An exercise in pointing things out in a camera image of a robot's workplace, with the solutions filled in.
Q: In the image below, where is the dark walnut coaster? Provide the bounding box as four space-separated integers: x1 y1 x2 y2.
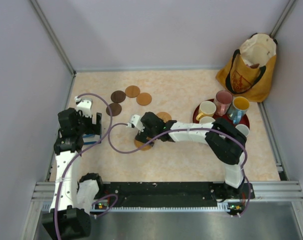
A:
110 90 126 104
105 102 122 117

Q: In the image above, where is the light wood coaster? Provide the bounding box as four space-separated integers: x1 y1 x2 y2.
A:
125 85 141 98
136 92 152 106

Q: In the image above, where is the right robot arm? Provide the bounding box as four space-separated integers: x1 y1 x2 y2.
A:
129 112 248 199

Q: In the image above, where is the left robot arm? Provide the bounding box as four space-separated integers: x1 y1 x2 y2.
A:
42 107 105 240

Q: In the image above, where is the blue white razor box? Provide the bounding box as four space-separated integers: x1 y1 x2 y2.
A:
82 134 101 146

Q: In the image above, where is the pink mug white inside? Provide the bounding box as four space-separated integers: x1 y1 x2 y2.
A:
199 116 215 124

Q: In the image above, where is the tall pink ghost mug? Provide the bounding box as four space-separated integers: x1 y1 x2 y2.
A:
213 90 233 116

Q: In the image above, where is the blue mug yellow inside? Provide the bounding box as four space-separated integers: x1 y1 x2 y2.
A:
226 96 250 125

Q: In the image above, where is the small pink mug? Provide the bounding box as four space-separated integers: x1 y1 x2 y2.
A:
235 124 250 138

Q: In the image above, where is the red round tray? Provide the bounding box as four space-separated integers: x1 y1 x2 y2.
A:
192 105 250 129

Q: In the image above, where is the yellow tote bag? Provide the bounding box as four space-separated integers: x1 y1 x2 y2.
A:
216 33 278 103

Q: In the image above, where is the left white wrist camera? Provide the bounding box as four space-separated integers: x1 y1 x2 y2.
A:
74 96 93 118

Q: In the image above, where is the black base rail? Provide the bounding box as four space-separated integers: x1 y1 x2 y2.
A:
94 181 255 208

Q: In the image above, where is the left aluminium frame post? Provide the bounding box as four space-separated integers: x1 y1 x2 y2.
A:
28 0 77 77

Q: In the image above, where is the aluminium frame post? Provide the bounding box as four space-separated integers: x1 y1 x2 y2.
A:
269 0 298 39
28 0 77 77

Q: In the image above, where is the right aluminium frame post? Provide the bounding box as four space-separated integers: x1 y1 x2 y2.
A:
269 0 298 39

